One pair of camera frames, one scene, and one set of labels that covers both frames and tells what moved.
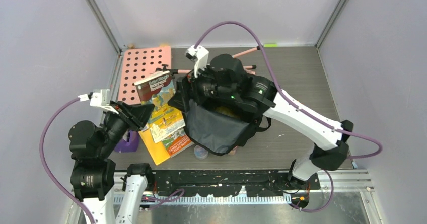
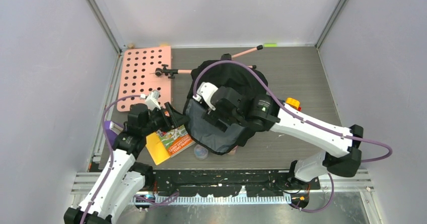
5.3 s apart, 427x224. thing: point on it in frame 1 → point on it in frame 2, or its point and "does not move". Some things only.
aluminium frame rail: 354,180 does not move
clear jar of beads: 200,152 does not move
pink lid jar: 233,151 does not move
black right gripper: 180,99 → 212,117
